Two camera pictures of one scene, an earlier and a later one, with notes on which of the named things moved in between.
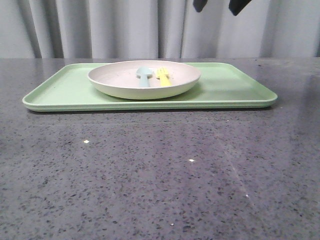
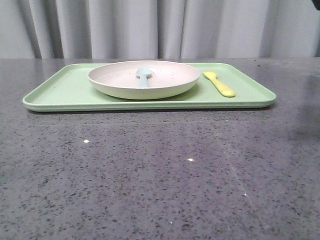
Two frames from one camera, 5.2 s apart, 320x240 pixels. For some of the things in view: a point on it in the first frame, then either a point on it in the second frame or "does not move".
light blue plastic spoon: x=144 y=73 does not move
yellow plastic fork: x=162 y=75 → x=223 y=90
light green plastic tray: x=221 y=85 does not move
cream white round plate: x=120 y=78 does not move
